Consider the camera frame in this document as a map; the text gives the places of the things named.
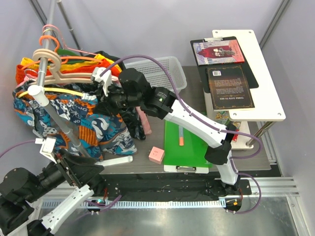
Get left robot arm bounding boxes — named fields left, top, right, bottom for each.
left=0, top=149, right=105, bottom=236

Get pink clothes hanger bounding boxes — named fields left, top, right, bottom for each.
left=42, top=24, right=96, bottom=56

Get colourful patterned shorts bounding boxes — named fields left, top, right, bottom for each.
left=13, top=84, right=137, bottom=160

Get pink cube power adapter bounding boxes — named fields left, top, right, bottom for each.
left=149, top=147, right=165, bottom=164

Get red illustrated book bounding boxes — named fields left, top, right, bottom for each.
left=192, top=39, right=245, bottom=66

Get silver clothes rack pole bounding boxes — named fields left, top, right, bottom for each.
left=27, top=0, right=92, bottom=158

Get white perforated plastic basket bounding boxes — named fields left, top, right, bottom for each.
left=125, top=56, right=187, bottom=92

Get beige wooden hanger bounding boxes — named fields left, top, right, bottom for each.
left=32, top=49, right=92, bottom=86

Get orange clothes hanger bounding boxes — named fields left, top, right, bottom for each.
left=22, top=35, right=102, bottom=69

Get aluminium rail frame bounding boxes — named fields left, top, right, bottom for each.
left=57, top=177, right=310, bottom=236

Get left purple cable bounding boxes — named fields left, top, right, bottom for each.
left=0, top=139, right=124, bottom=214

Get green clipboard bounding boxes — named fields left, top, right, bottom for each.
left=163, top=121, right=212, bottom=174

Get black garment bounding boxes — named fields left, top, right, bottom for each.
left=94, top=51, right=126, bottom=77

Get yellow shorts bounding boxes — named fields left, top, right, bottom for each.
left=17, top=54, right=112, bottom=71

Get orange knitted shorts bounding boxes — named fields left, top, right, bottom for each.
left=15, top=56, right=124, bottom=86

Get orange marker pen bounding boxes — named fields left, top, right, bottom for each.
left=179, top=126, right=184, bottom=146

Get dark patterned shorts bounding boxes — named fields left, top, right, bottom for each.
left=61, top=82, right=151, bottom=140

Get black hardcover book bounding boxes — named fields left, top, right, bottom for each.
left=206, top=65, right=255, bottom=111

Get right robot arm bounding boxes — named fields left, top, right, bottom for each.
left=91, top=67, right=240, bottom=194

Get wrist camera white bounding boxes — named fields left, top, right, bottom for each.
left=35, top=137, right=56, bottom=163
left=91, top=67, right=112, bottom=97

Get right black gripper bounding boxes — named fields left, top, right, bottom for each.
left=93, top=83, right=142, bottom=118

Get yellow clothes hanger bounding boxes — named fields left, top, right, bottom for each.
left=16, top=85, right=83, bottom=98

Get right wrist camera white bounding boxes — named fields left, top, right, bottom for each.
left=91, top=67, right=112, bottom=97

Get black clipboard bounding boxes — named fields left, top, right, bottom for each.
left=190, top=36, right=258, bottom=93

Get white side table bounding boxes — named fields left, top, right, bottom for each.
left=204, top=29, right=286, bottom=138

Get white cable duct strip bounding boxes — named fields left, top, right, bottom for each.
left=41, top=199, right=227, bottom=209

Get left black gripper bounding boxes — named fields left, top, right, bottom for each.
left=25, top=146, right=105, bottom=201

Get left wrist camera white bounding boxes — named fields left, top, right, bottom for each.
left=35, top=137, right=56, bottom=163

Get white rack base foot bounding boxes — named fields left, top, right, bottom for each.
left=95, top=155, right=133, bottom=167

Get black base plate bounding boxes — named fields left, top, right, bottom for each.
left=102, top=172, right=252, bottom=202

